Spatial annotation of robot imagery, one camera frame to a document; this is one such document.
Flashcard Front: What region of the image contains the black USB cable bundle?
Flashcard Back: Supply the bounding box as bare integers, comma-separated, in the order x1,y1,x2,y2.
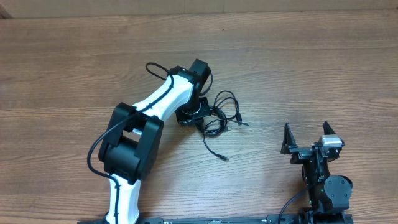
195,90,249,138

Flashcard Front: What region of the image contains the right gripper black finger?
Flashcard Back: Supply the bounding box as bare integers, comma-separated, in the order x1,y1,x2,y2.
280,123,297,154
323,121,336,135

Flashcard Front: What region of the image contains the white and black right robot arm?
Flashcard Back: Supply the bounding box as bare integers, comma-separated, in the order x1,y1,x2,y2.
277,121,354,224

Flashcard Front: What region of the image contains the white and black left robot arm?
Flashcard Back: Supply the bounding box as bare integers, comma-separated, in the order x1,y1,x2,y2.
98,59,211,223

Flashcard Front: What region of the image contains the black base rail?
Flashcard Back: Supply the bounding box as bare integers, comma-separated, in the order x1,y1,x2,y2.
77,214,354,224

